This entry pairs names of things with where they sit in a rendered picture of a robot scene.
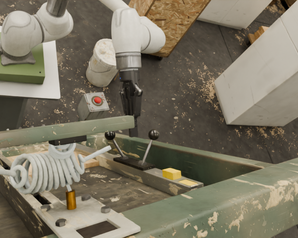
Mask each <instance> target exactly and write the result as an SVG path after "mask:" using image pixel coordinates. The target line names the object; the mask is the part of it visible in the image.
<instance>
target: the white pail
mask: <svg viewBox="0 0 298 238"><path fill-rule="evenodd" d="M117 72H118V70H117V69H116V58H115V50H114V47H113V44H112V40H111V39H102V40H99V41H98V42H97V43H96V45H95V47H94V50H93V56H92V58H91V61H89V66H88V68H87V71H86V77H87V79H88V81H89V82H90V83H91V84H92V85H94V86H97V87H105V86H107V85H109V83H110V82H111V80H112V79H113V78H114V76H115V75H116V73H117Z"/></svg>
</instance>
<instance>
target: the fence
mask: <svg viewBox="0 0 298 238"><path fill-rule="evenodd" d="M96 151H99V150H97V149H94V148H90V147H87V146H84V145H81V144H78V143H76V146H75V149H74V152H76V153H79V154H82V155H84V156H88V155H90V154H92V153H94V152H96ZM116 157H119V156H116V155H113V154H110V153H106V152H104V153H102V154H100V155H98V156H96V157H94V158H93V159H95V160H98V161H99V165H100V166H102V167H104V168H107V169H109V170H112V171H114V172H117V173H119V174H122V175H124V176H127V177H129V178H132V179H134V180H136V181H139V182H141V183H144V184H146V185H149V186H151V187H154V188H156V189H159V190H161V191H164V192H166V193H169V194H171V195H174V196H176V195H179V194H183V193H186V192H189V191H192V190H195V189H198V188H201V187H204V184H203V183H201V182H198V181H195V180H192V179H189V178H185V177H182V176H181V178H178V179H175V180H172V179H169V178H165V177H163V173H162V170H160V169H157V168H153V169H150V170H144V171H142V170H139V169H136V168H133V167H130V166H127V165H124V164H121V163H119V162H116V161H114V160H113V158H116ZM182 180H189V181H192V182H195V183H197V184H194V185H191V186H189V185H186V184H183V183H180V182H179V181H182Z"/></svg>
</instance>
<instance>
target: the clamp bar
mask: <svg viewBox="0 0 298 238"><path fill-rule="evenodd" d="M84 141H87V136H86V135H85V136H76V137H70V138H63V139H57V140H51V141H49V149H48V152H49V154H50V155H51V156H52V157H53V158H57V159H59V160H60V159H65V158H68V157H69V159H70V161H71V158H70V155H71V154H72V153H73V151H74V150H75V146H76V143H78V142H84ZM68 148H69V150H68ZM57 149H66V150H67V151H66V152H62V150H61V152H60V151H58V150H57ZM71 164H72V166H73V168H74V165H73V163H72V161H71ZM11 165H12V162H11V161H10V160H9V159H7V158H6V157H5V156H4V155H2V154H1V153H0V169H5V170H10V168H11ZM66 165H67V163H66ZM67 168H68V166H67ZM68 171H69V174H70V177H71V178H72V175H71V173H70V170H69V168H68ZM74 171H75V169H74ZM63 173H64V172H63ZM64 177H65V174H64ZM65 182H66V187H67V189H68V190H67V191H66V200H64V201H60V200H59V199H58V198H56V197H55V196H54V195H53V194H52V193H50V192H49V191H46V190H44V191H43V192H41V193H40V192H37V193H34V194H31V193H29V194H26V195H25V194H22V193H21V192H19V190H18V188H14V187H13V186H12V185H11V183H10V179H9V176H7V175H1V174H0V192H1V193H2V194H3V196H4V197H5V198H6V200H7V201H8V203H9V204H10V205H11V207H12V208H13V209H14V211H15V212H16V213H17V215H18V216H19V218H20V219H21V220H22V222H23V223H24V224H25V226H26V227H27V228H28V229H29V231H30V232H31V233H32V235H33V236H34V237H35V238H41V237H44V236H47V235H51V234H54V233H55V234H56V235H57V236H58V238H83V237H82V236H81V235H80V234H79V233H78V232H77V231H76V230H78V229H81V228H85V227H88V226H91V225H94V224H97V223H100V222H103V221H108V222H109V223H111V224H112V225H114V226H115V227H117V228H118V229H116V230H113V231H110V232H107V233H104V234H101V235H98V236H95V237H92V238H123V237H126V236H129V235H131V234H134V233H137V232H139V231H140V230H141V228H140V226H138V225H136V224H135V223H134V222H132V221H131V220H129V219H127V218H126V217H124V216H122V215H121V214H118V213H117V212H115V211H114V210H112V209H111V208H110V206H105V205H104V204H102V203H101V202H99V201H97V200H96V199H94V198H93V197H91V195H89V194H84V195H82V196H79V197H75V190H73V189H71V187H70V185H69V184H68V182H67V180H66V177H65Z"/></svg>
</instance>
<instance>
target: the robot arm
mask: <svg viewBox="0 0 298 238"><path fill-rule="evenodd" d="M99 1H100V2H102V3H103V4H104V5H106V6H107V7H108V8H109V9H111V10H112V11H113V12H114V13H113V16H112V24H111V35H112V44H113V47H114V50H115V58H116V69H117V70H120V71H119V81H120V82H123V86H122V87H123V88H122V90H119V93H120V96H121V100H122V105H123V110H124V115H125V116H127V115H129V116H134V128H129V137H136V136H138V124H137V117H138V116H140V115H141V97H142V93H143V90H142V89H139V85H138V82H137V81H139V80H140V71H139V70H138V69H139V68H141V53H146V54H149V53H155V52H158V51H160V49H161V48H162V47H163V46H164V45H165V42H166V36H165V34H164V32H163V31H162V30H161V29H160V28H159V27H158V26H157V25H156V24H154V23H153V22H151V21H150V20H149V19H148V18H147V17H140V16H139V15H138V13H137V11H136V9H134V8H130V7H129V6H128V5H126V4H125V3H124V2H123V1H122V0H99ZM68 2H69V0H48V1H47V2H46V3H44V4H43V5H42V6H41V8H40V9H39V10H38V11H37V13H36V14H35V15H30V14H28V13H26V12H24V11H13V12H11V13H9V14H8V15H7V17H6V18H5V20H4V22H3V25H2V29H1V39H0V56H1V65H3V66H7V65H16V64H32V65H33V64H35V62H36V61H35V59H34V57H33V54H32V50H31V49H32V48H33V47H35V46H37V45H38V44H40V43H47V42H51V41H54V40H58V39H61V38H63V37H65V36H67V35H68V34H69V33H70V32H71V31H72V29H73V25H74V24H73V19H72V17H71V15H70V14H69V13H68V11H67V9H66V8H67V5H68Z"/></svg>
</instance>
